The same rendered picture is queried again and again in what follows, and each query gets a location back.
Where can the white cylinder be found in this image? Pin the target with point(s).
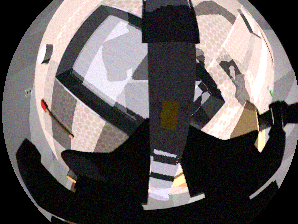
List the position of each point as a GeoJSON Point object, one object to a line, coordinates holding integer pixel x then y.
{"type": "Point", "coordinates": [45, 53]}

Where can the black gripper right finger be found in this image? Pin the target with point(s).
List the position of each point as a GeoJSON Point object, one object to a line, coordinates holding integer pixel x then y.
{"type": "Point", "coordinates": [205, 156]}

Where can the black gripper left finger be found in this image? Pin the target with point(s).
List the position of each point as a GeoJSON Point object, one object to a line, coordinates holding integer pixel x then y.
{"type": "Point", "coordinates": [129, 165]}

